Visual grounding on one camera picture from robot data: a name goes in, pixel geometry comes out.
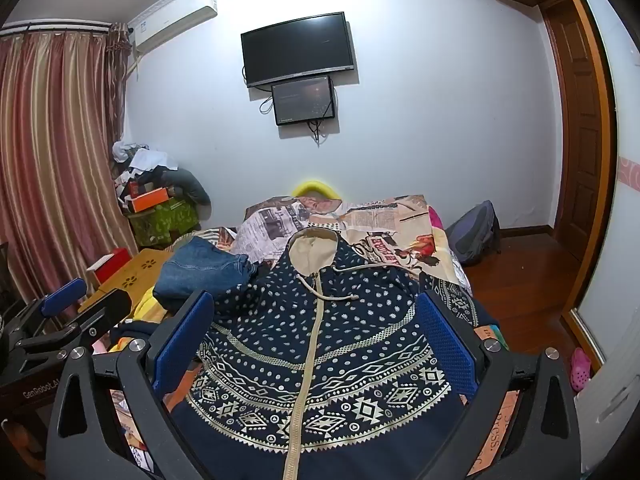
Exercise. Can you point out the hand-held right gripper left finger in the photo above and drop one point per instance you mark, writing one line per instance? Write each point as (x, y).
(182, 340)

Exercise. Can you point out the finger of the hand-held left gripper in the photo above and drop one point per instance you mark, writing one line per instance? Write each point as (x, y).
(62, 297)
(107, 310)

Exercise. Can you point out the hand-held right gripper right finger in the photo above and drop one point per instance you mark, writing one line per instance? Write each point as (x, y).
(445, 340)

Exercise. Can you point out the navy patterned hoodie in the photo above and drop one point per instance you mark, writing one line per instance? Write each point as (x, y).
(310, 360)

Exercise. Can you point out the yellow cloth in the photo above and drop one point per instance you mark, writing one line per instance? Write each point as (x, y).
(147, 310)

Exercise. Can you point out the wooden lap desk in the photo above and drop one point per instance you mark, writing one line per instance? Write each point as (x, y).
(145, 265)

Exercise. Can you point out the blue jeans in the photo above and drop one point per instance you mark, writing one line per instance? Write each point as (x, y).
(200, 270)

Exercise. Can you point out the green patterned cloth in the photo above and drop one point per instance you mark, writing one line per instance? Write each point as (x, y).
(165, 220)

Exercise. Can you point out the grey purple backpack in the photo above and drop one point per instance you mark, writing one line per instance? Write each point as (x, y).
(472, 232)

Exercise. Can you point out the orange box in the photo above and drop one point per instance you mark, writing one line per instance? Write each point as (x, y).
(149, 200)

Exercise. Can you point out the pink cloth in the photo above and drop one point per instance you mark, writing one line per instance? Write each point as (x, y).
(436, 217)

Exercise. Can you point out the small dark red box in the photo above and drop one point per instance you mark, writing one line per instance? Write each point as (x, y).
(134, 189)

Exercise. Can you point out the printed blanket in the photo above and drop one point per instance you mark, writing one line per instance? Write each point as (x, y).
(390, 225)

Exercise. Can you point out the striped pink curtain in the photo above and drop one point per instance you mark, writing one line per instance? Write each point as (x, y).
(55, 160)

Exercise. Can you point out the pink slipper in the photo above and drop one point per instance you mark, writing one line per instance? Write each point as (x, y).
(580, 367)

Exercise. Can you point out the pile of white papers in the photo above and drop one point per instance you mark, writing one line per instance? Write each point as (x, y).
(145, 157)

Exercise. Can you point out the yellow curved cushion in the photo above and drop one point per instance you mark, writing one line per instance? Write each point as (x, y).
(315, 187)

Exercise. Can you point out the wooden door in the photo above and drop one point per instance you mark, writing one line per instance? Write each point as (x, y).
(575, 135)

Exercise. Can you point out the curtain rod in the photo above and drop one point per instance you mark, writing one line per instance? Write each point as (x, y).
(55, 26)

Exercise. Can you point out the white air conditioner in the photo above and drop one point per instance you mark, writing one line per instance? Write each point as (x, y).
(175, 17)

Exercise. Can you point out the wooden door frame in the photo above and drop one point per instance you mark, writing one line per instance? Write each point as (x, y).
(607, 160)

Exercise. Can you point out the small wall monitor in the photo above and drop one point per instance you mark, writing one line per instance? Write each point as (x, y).
(302, 100)

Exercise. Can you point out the large wall television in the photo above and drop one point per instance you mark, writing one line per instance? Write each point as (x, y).
(297, 47)

